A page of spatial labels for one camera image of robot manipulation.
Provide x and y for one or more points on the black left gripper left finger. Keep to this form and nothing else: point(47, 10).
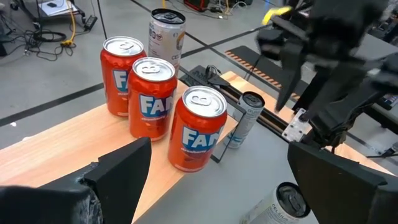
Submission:
point(118, 183)

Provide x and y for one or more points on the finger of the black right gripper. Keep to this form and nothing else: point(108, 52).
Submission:
point(339, 87)
point(292, 68)

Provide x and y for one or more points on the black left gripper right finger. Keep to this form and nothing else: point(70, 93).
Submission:
point(342, 196)

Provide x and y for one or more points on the white Celsius can black lid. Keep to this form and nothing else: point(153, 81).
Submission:
point(166, 37)
point(280, 208)

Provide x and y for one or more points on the red Fanta strawberry can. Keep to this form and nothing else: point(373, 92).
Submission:
point(115, 81)
point(152, 109)
point(196, 140)

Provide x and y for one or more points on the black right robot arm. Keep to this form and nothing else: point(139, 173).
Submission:
point(335, 124)

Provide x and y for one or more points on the wooden shelf with black legs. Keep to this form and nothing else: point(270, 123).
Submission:
point(77, 140)

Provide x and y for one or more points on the black mat with orange stripes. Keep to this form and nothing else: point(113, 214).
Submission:
point(248, 56)

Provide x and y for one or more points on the white blue slim can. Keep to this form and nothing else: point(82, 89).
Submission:
point(250, 109)

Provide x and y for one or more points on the yellow tape tag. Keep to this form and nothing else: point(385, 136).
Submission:
point(275, 12)

